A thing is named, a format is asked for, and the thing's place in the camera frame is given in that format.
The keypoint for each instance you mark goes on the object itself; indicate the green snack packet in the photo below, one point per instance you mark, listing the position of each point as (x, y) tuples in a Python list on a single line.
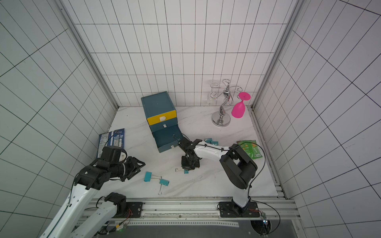
[(251, 148)]

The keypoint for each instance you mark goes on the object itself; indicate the clear glass on rack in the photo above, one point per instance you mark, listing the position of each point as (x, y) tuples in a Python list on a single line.
[(213, 94)]

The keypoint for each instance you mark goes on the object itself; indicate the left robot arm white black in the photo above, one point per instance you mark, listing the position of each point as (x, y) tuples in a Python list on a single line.
[(115, 210)]

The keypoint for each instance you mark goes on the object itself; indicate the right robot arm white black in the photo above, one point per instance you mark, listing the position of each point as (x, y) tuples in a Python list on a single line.
[(238, 166)]

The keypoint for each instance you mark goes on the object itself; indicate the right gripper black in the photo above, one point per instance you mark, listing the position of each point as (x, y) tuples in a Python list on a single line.
[(189, 148)]

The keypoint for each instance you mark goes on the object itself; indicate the teal drawer cabinet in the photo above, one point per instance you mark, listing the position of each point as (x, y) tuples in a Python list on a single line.
[(157, 104)]

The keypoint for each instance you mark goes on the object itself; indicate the teal bottom drawer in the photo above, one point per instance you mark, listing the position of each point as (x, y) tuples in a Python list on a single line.
[(167, 138)]

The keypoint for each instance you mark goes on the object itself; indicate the magenta plastic wine glass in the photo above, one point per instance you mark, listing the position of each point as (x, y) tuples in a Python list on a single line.
[(239, 109)]

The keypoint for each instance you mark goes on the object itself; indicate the teal shiny binder clip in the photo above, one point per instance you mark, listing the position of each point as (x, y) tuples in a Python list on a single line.
[(163, 184)]

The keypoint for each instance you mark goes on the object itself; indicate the yellow top drawer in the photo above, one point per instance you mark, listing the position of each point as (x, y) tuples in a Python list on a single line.
[(162, 117)]

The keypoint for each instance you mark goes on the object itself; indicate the silver glass rack stand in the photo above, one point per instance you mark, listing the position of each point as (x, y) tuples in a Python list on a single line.
[(221, 118)]

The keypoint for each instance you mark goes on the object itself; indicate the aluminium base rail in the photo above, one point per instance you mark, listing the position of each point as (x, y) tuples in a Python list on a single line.
[(203, 211)]

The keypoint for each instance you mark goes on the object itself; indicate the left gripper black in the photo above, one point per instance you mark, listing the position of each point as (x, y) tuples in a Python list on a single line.
[(133, 162)]

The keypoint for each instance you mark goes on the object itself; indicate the teal drawer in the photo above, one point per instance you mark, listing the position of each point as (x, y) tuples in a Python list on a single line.
[(163, 125), (167, 138)]

